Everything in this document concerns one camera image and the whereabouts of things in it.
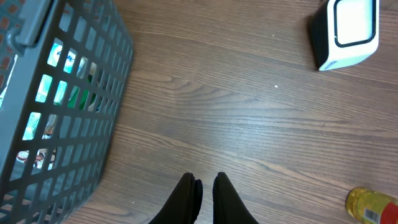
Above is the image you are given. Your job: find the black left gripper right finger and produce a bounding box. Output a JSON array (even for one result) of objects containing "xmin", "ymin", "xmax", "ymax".
[{"xmin": 213, "ymin": 172, "xmax": 258, "ymax": 224}]

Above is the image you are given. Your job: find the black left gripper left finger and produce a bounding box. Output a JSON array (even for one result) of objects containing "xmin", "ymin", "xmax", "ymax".
[{"xmin": 149, "ymin": 172, "xmax": 203, "ymax": 224}]

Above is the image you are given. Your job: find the yellow oil bottle silver cap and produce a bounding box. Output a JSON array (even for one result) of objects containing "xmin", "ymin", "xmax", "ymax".
[{"xmin": 345, "ymin": 186, "xmax": 398, "ymax": 224}]

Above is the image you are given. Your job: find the green white Kleenex tissue pack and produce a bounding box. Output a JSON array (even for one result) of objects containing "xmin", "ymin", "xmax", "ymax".
[{"xmin": 22, "ymin": 43, "xmax": 97, "ymax": 141}]

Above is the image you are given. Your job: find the white barcode scanner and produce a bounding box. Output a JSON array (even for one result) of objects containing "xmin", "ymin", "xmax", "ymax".
[{"xmin": 310, "ymin": 0, "xmax": 380, "ymax": 72}]

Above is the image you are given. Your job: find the white labelled snack packet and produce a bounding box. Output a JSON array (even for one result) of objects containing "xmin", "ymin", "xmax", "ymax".
[{"xmin": 17, "ymin": 149, "xmax": 57, "ymax": 170}]

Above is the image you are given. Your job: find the grey plastic mesh basket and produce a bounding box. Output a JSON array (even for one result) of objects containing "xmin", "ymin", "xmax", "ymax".
[{"xmin": 1, "ymin": 0, "xmax": 134, "ymax": 223}]

